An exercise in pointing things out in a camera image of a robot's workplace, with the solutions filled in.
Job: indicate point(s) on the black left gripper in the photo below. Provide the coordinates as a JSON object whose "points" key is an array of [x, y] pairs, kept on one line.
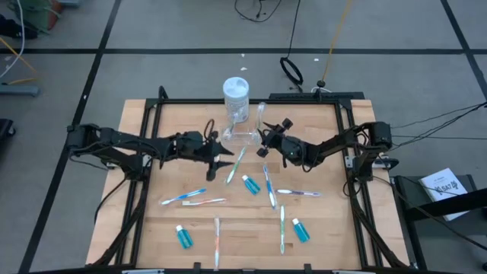
{"points": [[192, 146]]}

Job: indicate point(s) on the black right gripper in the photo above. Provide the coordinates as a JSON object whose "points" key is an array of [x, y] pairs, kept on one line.
{"points": [[291, 148]]}

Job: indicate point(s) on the green white toothbrush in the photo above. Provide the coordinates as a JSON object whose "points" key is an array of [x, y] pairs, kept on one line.
{"points": [[236, 166], [282, 228]]}

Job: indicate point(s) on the small teal mouthwash bottle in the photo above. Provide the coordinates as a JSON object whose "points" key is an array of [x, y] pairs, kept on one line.
{"points": [[301, 231], [252, 186], [185, 238]]}

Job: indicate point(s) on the orange white toothbrush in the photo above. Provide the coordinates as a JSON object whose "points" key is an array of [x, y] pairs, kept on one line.
{"points": [[203, 201], [216, 241]]}

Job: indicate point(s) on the blue white toothbrush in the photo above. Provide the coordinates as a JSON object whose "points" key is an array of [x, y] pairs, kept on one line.
{"points": [[269, 186], [183, 196]]}

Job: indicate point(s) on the purple white toothbrush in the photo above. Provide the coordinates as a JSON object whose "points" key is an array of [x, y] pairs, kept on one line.
{"points": [[298, 193]]}

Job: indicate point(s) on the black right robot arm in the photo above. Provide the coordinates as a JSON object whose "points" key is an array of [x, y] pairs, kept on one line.
{"points": [[335, 142]]}

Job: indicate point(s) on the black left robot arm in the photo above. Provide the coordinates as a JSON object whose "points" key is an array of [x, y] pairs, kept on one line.
{"points": [[114, 139]]}

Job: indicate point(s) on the clear acrylic organizer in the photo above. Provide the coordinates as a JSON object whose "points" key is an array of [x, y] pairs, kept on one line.
{"points": [[239, 139]]}

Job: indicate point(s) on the white cylindrical wipes canister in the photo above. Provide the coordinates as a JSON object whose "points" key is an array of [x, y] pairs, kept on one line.
{"points": [[236, 89]]}

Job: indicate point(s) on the black side stand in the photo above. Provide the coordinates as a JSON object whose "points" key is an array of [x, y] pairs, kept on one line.
{"points": [[414, 194]]}

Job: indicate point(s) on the white printed booklet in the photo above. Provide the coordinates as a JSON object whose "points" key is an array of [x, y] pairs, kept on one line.
{"points": [[443, 186]]}

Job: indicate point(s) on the grey floor bar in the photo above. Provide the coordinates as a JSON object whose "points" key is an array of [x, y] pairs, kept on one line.
{"points": [[19, 90]]}

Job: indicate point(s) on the black chair base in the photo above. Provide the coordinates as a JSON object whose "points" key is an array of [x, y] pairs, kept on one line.
{"points": [[5, 129]]}

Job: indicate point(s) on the green floor bin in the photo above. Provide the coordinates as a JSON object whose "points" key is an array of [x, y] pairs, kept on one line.
{"points": [[38, 13]]}

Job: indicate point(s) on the black metal table frame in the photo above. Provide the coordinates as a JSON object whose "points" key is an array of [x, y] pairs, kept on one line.
{"points": [[190, 101]]}

